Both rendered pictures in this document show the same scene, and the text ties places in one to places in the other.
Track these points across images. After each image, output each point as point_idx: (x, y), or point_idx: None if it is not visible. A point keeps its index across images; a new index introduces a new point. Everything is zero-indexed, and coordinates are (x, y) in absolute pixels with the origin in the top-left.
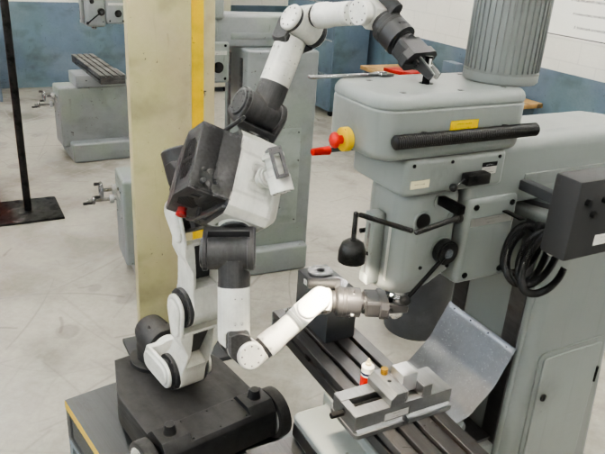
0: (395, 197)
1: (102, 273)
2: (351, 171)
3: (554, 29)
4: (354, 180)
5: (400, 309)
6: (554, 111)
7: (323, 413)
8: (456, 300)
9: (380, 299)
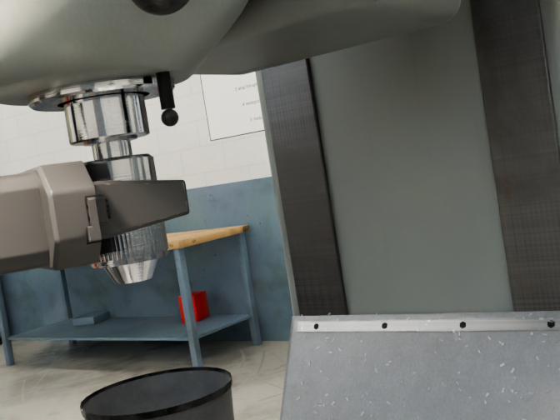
0: None
1: None
2: (7, 406)
3: (227, 131)
4: (14, 415)
5: (149, 201)
6: (266, 230)
7: None
8: (313, 297)
9: (30, 170)
